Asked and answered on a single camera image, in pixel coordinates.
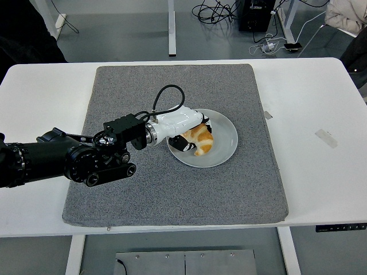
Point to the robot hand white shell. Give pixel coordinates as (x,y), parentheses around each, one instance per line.
(177,121)

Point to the golden croissant bread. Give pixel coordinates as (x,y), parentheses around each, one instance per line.
(204,141)

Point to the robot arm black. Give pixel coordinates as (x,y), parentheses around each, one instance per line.
(57,160)

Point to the grey round plate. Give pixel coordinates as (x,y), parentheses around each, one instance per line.
(223,143)

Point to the grey metal plate with screws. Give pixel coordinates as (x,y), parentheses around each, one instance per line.
(186,262)

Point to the grey fabric mat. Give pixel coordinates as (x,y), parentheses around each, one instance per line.
(172,194)

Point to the small grey tape piece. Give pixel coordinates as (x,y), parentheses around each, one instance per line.
(268,114)

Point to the white desk leg straight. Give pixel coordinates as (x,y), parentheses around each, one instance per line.
(171,28)

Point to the black computer tower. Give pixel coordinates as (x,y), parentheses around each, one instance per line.
(255,15)

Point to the black phone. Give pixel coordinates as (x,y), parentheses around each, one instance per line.
(292,46)

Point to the large grey tape piece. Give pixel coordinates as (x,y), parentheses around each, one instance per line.
(326,138)

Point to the white desk leg slanted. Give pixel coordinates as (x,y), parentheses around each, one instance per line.
(288,20)

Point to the white power strip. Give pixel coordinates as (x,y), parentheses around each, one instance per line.
(60,21)

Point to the white table leg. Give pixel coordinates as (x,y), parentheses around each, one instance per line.
(75,255)
(289,252)

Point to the person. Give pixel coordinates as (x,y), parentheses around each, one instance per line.
(20,37)

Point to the black garment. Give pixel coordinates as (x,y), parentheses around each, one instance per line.
(357,63)

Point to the black table control panel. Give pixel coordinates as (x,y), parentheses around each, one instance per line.
(341,227)

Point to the beige padded jacket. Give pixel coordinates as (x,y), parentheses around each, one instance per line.
(347,14)

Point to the white desk frame leg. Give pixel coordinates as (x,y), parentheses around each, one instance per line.
(47,17)

